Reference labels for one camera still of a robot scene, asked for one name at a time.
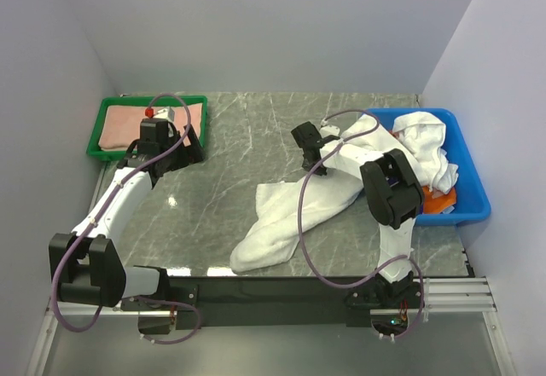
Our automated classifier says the green plastic tray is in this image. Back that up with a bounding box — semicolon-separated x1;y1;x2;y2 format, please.
87;95;208;161

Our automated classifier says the pink towel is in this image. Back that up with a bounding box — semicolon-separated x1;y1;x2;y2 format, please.
95;100;206;152

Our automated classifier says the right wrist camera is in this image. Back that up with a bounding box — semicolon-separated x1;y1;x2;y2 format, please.
319;121;340;138

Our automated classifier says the orange towel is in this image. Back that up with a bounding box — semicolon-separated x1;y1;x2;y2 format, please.
422;187;457;215

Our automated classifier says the blue plastic bin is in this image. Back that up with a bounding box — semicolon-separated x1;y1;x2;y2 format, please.
369;107;491;226

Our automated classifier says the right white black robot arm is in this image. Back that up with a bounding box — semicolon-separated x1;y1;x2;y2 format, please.
291;122;424;308

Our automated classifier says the large white waffle towel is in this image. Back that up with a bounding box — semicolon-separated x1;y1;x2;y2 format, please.
229;113;400;274

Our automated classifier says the aluminium frame rail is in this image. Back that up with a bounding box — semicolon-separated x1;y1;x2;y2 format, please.
26;277;515;375

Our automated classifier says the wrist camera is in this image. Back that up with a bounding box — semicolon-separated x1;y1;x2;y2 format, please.
319;121;340;138
144;107;175;123

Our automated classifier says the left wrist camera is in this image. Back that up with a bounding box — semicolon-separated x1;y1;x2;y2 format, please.
144;107;175;123

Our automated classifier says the white crumpled towel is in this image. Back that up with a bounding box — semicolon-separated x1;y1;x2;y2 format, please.
392;111;459;194

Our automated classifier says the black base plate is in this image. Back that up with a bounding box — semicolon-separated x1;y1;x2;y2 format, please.
121;276;424;330

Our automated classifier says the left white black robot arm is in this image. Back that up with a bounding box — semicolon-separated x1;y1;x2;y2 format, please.
49;119;204;309

